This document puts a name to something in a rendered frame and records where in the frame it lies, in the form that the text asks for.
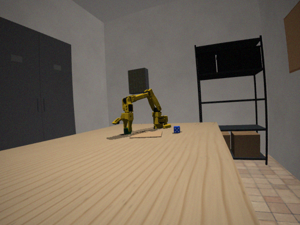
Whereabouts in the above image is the green die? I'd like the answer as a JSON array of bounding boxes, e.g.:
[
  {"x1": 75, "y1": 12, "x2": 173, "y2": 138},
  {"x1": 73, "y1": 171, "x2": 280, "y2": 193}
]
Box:
[{"x1": 124, "y1": 128, "x2": 131, "y2": 134}]

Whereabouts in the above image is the blue die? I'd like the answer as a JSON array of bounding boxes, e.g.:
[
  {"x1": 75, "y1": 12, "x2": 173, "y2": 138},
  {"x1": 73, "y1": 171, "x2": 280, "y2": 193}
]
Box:
[{"x1": 174, "y1": 126, "x2": 180, "y2": 133}]

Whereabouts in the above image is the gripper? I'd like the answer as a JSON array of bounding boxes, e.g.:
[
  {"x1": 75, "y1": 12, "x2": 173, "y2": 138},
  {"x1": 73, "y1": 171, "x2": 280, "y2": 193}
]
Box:
[{"x1": 112, "y1": 112, "x2": 134, "y2": 132}]

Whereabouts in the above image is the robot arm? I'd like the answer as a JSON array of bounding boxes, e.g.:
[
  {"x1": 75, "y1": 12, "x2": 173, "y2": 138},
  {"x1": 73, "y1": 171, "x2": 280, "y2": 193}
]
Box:
[{"x1": 122, "y1": 89, "x2": 171, "y2": 128}]

